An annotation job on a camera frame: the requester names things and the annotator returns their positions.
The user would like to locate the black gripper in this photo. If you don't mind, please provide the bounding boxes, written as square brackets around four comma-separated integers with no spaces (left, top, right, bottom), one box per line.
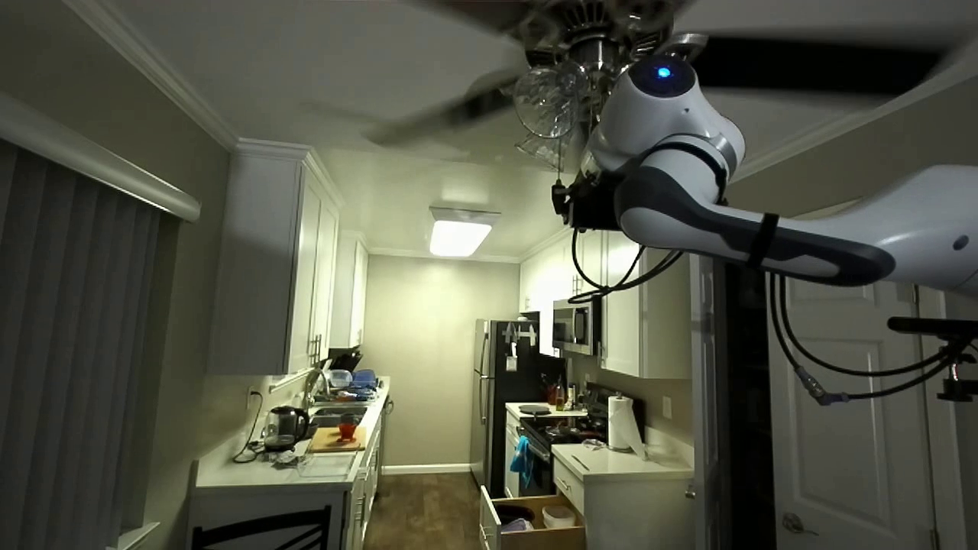
[549,173,618,230]

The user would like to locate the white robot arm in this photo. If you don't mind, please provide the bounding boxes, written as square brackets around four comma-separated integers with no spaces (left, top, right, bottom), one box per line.
[549,51,978,296]

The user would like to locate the kitchen ceiling light panel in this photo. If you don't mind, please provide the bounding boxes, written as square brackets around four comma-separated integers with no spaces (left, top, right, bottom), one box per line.
[429,208,496,255]

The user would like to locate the ceiling fan with glass lamps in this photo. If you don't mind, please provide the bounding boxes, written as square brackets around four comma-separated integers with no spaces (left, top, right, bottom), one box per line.
[363,0,978,173]

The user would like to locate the stainless microwave oven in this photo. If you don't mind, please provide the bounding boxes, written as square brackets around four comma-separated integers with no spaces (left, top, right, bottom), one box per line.
[552,296,602,353]

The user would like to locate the white upper cabinets right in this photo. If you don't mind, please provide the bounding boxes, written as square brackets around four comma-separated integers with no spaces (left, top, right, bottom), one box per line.
[520,231,692,383]

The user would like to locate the white cabinets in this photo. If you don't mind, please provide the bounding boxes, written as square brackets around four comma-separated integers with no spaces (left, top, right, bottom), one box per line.
[520,231,692,383]
[208,140,341,376]

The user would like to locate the stainless steel refrigerator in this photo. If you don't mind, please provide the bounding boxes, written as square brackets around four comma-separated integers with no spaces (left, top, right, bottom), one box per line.
[471,319,563,495]

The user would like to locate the paper towel roll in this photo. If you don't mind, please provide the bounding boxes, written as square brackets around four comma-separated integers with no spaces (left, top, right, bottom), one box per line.
[609,394,641,453]

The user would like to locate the kitchen stove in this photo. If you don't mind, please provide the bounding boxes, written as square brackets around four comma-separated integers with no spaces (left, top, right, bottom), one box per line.
[505,403,586,498]

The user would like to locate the white counter right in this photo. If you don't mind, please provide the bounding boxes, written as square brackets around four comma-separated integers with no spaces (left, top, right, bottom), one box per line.
[552,442,698,550]

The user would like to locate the white counter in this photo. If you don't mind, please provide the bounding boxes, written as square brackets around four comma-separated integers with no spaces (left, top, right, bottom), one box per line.
[190,379,391,550]
[552,442,698,550]

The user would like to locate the white upper cabinets left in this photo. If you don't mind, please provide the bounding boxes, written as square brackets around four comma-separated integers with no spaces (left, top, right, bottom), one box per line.
[208,140,341,376]

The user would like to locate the open wooden drawer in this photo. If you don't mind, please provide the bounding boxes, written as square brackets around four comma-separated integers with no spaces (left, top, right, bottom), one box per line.
[479,493,586,550]

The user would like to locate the black electric kettle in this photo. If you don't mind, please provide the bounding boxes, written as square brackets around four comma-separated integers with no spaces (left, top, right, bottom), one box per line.
[262,406,310,453]

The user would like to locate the white counter left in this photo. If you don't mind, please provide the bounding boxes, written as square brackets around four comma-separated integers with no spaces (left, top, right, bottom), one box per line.
[190,379,391,550]

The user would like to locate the white vertical window blinds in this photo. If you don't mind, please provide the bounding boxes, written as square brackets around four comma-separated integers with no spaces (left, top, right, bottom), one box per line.
[0,99,200,550]

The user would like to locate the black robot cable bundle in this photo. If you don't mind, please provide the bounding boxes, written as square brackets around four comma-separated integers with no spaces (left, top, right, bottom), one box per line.
[565,225,965,410]

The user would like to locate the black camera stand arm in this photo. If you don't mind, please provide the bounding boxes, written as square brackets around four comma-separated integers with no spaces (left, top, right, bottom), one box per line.
[886,319,978,403]

